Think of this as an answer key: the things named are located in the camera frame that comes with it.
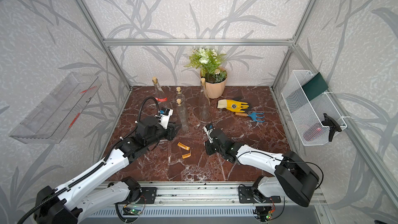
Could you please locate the green artificial plant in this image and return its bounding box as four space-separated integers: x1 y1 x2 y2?
184 48 228 84

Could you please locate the yellow gardening glove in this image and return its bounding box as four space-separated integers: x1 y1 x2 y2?
217 99 249 113

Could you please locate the aluminium front rail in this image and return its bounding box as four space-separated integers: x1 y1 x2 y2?
71 181 327 207

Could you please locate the peeled gold label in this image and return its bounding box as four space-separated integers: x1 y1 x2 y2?
182 152 192 159

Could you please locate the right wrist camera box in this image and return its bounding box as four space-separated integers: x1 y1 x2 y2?
203 122 214 143

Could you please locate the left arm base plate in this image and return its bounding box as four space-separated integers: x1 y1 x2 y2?
136 187 157 204

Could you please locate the peeled white label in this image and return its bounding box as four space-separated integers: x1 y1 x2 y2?
177 142 190 151

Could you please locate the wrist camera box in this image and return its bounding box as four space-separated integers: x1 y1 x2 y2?
159 108 173 129
203 122 214 143

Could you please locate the clear plastic wall shelf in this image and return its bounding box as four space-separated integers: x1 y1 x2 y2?
9 72 102 144

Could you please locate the pink flower pot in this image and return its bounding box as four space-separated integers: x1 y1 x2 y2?
200 66 228 99

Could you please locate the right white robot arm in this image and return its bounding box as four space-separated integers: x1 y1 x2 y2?
204 124 319 207

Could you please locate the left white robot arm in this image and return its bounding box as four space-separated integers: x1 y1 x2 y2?
18 114 181 224

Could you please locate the glass bottle with red label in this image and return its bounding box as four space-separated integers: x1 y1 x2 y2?
152 77 172 108

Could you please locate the black spray bottle trigger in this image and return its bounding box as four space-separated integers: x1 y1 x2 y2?
321 113 342 142

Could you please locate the white mesh wall basket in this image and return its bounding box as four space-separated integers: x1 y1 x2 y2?
282 70 347 146

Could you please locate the tall slim glass bottle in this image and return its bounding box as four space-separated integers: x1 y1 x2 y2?
199 78 210 120

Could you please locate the blue hand rake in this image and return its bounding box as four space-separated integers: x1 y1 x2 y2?
235 112 264 123

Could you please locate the dark green card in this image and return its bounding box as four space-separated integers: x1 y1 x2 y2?
302 72 329 101

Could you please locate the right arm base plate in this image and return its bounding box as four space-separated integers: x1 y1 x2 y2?
237 184 282 204

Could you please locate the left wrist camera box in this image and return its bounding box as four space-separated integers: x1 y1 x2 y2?
159 108 173 129

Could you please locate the short glass bottle gold label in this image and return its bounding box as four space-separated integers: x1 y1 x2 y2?
176 87 186 107

